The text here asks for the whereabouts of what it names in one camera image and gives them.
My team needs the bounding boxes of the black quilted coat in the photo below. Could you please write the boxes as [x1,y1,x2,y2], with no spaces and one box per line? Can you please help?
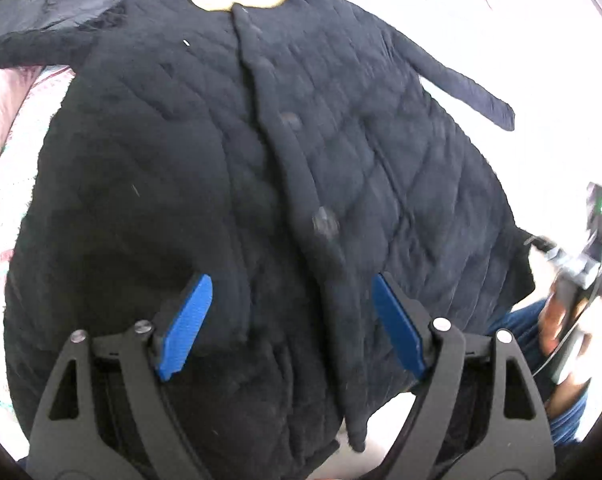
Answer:
[0,0,534,479]

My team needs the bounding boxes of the person's right hand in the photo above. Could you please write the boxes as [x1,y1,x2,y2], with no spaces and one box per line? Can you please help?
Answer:
[537,278,594,419]

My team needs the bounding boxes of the blue jeans leg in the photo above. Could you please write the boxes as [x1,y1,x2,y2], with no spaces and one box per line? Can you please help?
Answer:
[485,300,589,451]

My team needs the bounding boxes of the patterned knit bedspread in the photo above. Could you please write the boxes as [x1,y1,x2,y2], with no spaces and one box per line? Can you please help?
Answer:
[0,66,74,460]

